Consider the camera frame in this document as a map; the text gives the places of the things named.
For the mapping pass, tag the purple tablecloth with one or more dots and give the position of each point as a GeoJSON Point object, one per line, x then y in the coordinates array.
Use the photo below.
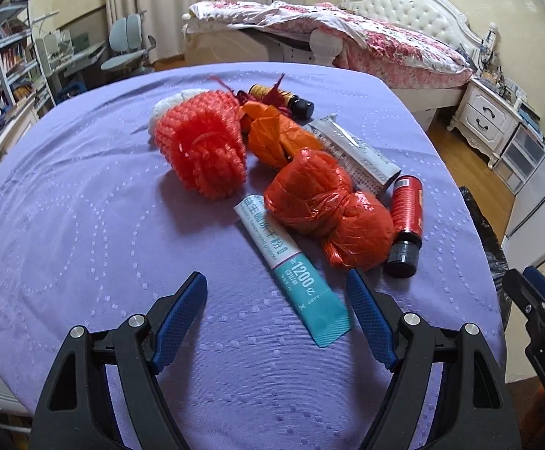
{"type": "Point", "coordinates": [89, 220]}

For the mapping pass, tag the white crumpled plastic bag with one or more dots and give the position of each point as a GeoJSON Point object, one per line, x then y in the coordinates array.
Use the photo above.
{"type": "Point", "coordinates": [167, 105]}

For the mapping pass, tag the pink floral quilt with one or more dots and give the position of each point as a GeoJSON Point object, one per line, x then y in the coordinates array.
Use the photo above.
{"type": "Point", "coordinates": [394, 42]}

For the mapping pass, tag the brown bottle red label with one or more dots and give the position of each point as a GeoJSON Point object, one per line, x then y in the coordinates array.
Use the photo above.
{"type": "Point", "coordinates": [406, 211]}

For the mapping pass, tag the clear plastic drawer unit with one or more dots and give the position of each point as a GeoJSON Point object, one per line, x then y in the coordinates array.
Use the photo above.
{"type": "Point", "coordinates": [521, 154]}

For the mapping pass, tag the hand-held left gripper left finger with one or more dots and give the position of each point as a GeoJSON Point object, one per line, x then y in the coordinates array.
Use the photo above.
{"type": "Point", "coordinates": [181, 318]}

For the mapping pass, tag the red knotted plastic bag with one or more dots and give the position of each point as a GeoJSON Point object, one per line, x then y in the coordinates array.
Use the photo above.
{"type": "Point", "coordinates": [314, 197]}

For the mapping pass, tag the white curved rail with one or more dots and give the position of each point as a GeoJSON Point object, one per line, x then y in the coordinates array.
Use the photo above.
{"type": "Point", "coordinates": [0, 150]}

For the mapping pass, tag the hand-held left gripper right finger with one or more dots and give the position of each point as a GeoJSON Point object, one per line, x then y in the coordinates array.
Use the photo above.
{"type": "Point", "coordinates": [371, 318]}

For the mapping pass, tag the white tufted bed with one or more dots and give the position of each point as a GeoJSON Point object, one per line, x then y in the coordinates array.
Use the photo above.
{"type": "Point", "coordinates": [417, 9]}

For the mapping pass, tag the cluster of small bottles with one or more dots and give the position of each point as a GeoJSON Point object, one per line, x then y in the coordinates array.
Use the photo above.
{"type": "Point", "coordinates": [497, 65]}

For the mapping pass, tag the white bookshelf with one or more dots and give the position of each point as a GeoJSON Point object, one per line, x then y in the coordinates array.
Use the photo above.
{"type": "Point", "coordinates": [10, 56]}

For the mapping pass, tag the white study desk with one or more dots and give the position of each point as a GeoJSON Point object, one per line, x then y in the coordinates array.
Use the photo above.
{"type": "Point", "coordinates": [80, 54]}

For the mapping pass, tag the grey blue desk chair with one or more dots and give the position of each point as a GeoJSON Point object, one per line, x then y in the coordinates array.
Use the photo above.
{"type": "Point", "coordinates": [127, 33]}

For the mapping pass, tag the orange plastic bag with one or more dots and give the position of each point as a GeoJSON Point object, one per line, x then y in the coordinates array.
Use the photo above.
{"type": "Point", "coordinates": [268, 136]}

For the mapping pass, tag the brown bottle yellow label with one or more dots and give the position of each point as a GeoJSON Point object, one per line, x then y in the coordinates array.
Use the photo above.
{"type": "Point", "coordinates": [300, 105]}

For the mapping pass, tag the red foam fruit net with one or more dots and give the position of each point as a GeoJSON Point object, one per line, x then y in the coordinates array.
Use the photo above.
{"type": "Point", "coordinates": [197, 145]}

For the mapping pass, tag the teal white sachet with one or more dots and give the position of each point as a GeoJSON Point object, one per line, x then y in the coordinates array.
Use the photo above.
{"type": "Point", "coordinates": [296, 272]}

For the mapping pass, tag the white nightstand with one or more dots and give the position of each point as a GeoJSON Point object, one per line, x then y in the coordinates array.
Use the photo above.
{"type": "Point", "coordinates": [483, 112]}

